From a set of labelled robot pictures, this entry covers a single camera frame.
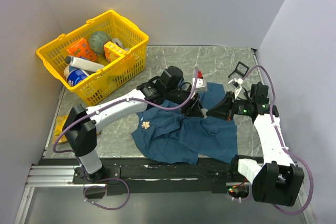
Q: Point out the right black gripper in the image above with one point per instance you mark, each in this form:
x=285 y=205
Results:
x=223 y=109

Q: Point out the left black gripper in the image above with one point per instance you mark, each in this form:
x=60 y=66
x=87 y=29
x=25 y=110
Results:
x=196 y=110

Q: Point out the dark blue t-shirt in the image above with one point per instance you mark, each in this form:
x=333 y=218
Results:
x=174 y=138

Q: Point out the gold flower brooch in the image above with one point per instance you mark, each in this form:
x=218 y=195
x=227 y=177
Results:
x=145 y=124

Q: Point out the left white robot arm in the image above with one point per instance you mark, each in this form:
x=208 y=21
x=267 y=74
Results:
x=83 y=124

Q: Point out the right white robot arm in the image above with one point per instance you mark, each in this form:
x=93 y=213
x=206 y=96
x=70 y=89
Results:
x=277 y=180

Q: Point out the yellow plastic shopping basket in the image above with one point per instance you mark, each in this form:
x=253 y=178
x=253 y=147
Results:
x=128 y=58

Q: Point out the orange yellow snack box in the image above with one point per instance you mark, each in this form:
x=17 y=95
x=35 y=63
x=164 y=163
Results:
x=114 y=49

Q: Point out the green round melon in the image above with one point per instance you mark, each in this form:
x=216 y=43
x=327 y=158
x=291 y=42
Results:
x=97 y=40

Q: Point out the white tube bottle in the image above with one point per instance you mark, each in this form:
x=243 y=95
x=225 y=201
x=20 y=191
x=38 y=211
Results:
x=82 y=63

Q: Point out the blue white container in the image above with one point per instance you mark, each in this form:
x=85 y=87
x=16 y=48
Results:
x=74 y=75

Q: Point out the yellow chips bag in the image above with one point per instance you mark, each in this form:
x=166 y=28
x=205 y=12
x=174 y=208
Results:
x=59 y=123

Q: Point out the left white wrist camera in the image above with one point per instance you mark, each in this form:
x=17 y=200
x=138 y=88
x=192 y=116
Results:
x=199 y=84

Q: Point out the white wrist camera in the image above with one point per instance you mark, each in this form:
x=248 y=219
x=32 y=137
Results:
x=237 y=83
x=199 y=84

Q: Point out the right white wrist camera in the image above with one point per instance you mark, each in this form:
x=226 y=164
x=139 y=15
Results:
x=237 y=83

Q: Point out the black square frame marker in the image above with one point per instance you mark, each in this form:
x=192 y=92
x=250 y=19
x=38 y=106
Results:
x=241 y=70

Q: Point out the aluminium extrusion rail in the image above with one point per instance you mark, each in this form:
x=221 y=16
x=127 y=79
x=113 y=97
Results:
x=51 y=176

